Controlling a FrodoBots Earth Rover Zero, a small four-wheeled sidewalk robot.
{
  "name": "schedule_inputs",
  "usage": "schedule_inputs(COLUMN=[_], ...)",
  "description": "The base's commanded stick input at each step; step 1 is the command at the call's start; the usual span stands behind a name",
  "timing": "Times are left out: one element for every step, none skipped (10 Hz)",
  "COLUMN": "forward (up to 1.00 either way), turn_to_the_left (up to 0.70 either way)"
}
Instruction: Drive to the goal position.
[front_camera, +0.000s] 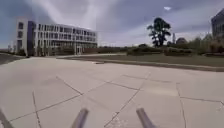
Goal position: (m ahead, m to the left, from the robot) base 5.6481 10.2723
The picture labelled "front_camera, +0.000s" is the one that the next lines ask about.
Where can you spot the robot's own part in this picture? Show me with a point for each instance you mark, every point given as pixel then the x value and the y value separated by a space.
pixel 80 119
pixel 145 119

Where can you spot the low green bushes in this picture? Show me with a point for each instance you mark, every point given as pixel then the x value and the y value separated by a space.
pixel 146 50

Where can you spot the white banded office building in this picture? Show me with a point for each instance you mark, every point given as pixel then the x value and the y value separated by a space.
pixel 60 35

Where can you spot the pale concrete slab pavement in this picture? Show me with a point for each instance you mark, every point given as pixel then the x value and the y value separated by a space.
pixel 100 77

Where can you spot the grass field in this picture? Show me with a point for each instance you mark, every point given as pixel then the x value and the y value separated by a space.
pixel 150 58

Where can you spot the dark grey office building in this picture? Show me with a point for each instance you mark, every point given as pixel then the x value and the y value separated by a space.
pixel 218 25

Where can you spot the tall dark tree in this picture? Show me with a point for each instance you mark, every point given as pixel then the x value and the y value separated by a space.
pixel 160 30

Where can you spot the dark asphalt road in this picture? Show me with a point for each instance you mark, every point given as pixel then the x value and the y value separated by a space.
pixel 6 59

